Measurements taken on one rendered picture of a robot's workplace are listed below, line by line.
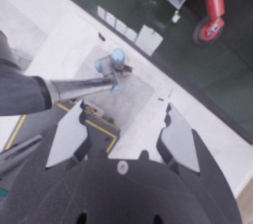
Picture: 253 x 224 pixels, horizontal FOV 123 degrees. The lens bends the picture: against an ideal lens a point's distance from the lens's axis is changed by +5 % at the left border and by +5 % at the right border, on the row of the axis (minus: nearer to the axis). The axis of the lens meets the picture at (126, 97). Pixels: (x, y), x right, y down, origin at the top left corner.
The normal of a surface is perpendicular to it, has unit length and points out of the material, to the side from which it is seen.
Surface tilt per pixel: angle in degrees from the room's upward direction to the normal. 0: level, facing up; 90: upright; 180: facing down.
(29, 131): 0
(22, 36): 0
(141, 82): 0
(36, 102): 63
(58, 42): 12
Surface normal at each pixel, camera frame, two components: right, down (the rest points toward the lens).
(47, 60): -0.11, -0.04
